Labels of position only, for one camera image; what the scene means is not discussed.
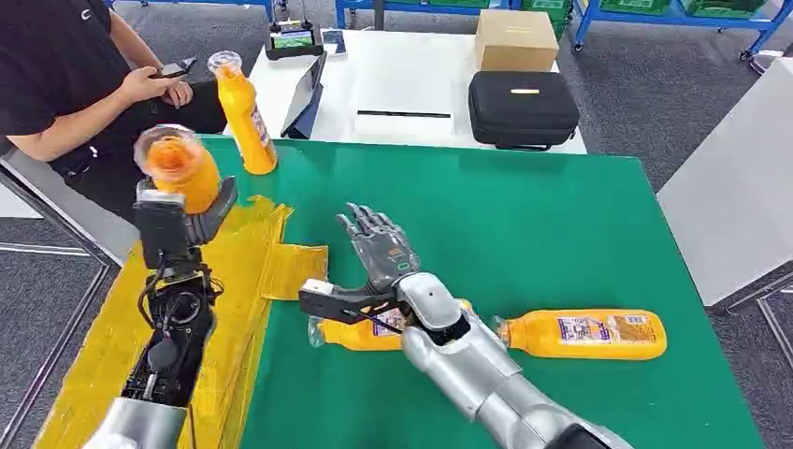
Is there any black zip case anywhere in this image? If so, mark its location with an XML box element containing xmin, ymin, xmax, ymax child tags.
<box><xmin>468</xmin><ymin>70</ymin><xmax>582</xmax><ymax>152</ymax></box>

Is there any person's left hand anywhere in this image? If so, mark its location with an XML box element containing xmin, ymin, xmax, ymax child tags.
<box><xmin>161</xmin><ymin>79</ymin><xmax>195</xmax><ymax>110</ymax></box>

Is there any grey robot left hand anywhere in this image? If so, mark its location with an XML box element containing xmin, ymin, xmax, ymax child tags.
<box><xmin>132</xmin><ymin>176</ymin><xmax>240</xmax><ymax>271</ymax></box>

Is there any white side table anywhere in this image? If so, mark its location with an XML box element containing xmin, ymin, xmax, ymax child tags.
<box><xmin>656</xmin><ymin>56</ymin><xmax>793</xmax><ymax>373</ymax></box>

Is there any cardboard box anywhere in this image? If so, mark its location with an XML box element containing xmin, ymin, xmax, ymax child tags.
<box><xmin>474</xmin><ymin>8</ymin><xmax>561</xmax><ymax>74</ymax></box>

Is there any dark tablet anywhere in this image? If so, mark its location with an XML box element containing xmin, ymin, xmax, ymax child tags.
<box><xmin>280</xmin><ymin>51</ymin><xmax>329</xmax><ymax>140</ymax></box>

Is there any green table mat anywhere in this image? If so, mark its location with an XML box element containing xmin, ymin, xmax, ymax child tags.
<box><xmin>197</xmin><ymin>137</ymin><xmax>767</xmax><ymax>449</ymax></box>

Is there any blue metal shelf rack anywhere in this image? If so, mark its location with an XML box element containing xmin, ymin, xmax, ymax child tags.
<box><xmin>572</xmin><ymin>0</ymin><xmax>793</xmax><ymax>62</ymax></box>
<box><xmin>334</xmin><ymin>0</ymin><xmax>519</xmax><ymax>30</ymax></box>

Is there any green plastic crate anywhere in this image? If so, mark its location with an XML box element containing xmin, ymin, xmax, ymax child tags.
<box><xmin>520</xmin><ymin>0</ymin><xmax>575</xmax><ymax>39</ymax></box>
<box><xmin>681</xmin><ymin>0</ymin><xmax>771</xmax><ymax>20</ymax></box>
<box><xmin>599</xmin><ymin>0</ymin><xmax>674</xmax><ymax>17</ymax></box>

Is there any black controller with screen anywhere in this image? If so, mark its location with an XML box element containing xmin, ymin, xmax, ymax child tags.
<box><xmin>265</xmin><ymin>18</ymin><xmax>325</xmax><ymax>62</ymax></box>

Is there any orange drink bottle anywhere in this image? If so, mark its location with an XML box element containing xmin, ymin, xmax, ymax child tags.
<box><xmin>207</xmin><ymin>51</ymin><xmax>280</xmax><ymax>177</ymax></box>
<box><xmin>493</xmin><ymin>308</ymin><xmax>669</xmax><ymax>362</ymax></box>
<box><xmin>308</xmin><ymin>298</ymin><xmax>476</xmax><ymax>354</ymax></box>
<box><xmin>133</xmin><ymin>123</ymin><xmax>223</xmax><ymax>216</ymax></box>

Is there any black smartphone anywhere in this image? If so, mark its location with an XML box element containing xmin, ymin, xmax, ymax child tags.
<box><xmin>150</xmin><ymin>56</ymin><xmax>198</xmax><ymax>80</ymax></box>

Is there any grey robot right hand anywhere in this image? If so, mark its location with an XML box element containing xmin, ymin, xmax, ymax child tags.
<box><xmin>336</xmin><ymin>202</ymin><xmax>423</xmax><ymax>296</ymax></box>

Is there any person's right hand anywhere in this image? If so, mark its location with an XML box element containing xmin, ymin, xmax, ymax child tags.
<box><xmin>119</xmin><ymin>65</ymin><xmax>179</xmax><ymax>105</ymax></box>

